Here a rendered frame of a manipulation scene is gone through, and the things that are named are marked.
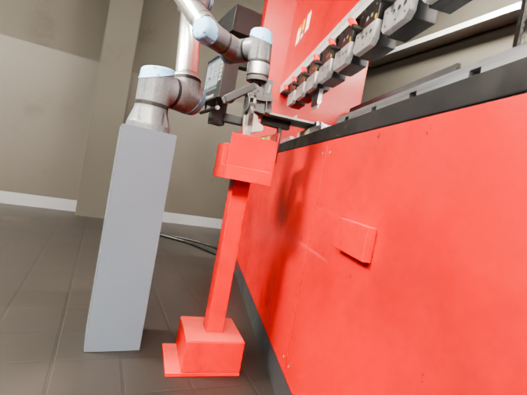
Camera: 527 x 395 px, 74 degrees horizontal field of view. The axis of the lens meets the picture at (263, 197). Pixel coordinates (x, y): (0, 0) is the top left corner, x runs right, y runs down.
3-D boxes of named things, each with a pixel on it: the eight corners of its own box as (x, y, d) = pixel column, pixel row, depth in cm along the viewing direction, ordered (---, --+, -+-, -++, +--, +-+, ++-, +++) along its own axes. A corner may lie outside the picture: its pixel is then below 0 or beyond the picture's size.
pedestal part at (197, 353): (161, 346, 131) (167, 314, 130) (226, 347, 139) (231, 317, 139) (164, 377, 112) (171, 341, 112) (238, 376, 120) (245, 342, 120)
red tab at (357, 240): (332, 246, 83) (338, 217, 83) (340, 247, 84) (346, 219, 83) (361, 262, 69) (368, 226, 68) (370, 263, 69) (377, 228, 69)
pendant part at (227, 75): (200, 103, 301) (208, 61, 300) (213, 106, 307) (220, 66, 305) (218, 96, 261) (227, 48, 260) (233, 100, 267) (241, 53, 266)
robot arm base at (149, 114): (126, 124, 116) (131, 94, 116) (124, 127, 130) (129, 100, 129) (172, 134, 123) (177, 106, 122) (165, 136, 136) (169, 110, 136)
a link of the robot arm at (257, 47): (258, 37, 122) (278, 33, 117) (254, 69, 122) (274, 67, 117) (243, 27, 115) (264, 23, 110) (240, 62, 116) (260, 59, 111)
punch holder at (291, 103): (285, 106, 226) (291, 81, 225) (298, 110, 227) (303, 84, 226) (292, 102, 211) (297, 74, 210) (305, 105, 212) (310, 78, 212)
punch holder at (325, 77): (316, 84, 167) (322, 49, 166) (332, 88, 168) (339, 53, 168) (327, 75, 152) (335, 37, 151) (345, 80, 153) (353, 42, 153)
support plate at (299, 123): (255, 117, 182) (255, 116, 182) (303, 128, 187) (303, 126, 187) (260, 112, 164) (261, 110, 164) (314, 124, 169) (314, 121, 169)
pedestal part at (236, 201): (203, 324, 128) (230, 179, 126) (219, 324, 130) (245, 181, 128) (205, 331, 122) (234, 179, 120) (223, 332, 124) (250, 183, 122)
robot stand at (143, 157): (83, 352, 117) (121, 123, 114) (85, 327, 134) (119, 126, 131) (139, 350, 125) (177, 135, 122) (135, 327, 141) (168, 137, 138)
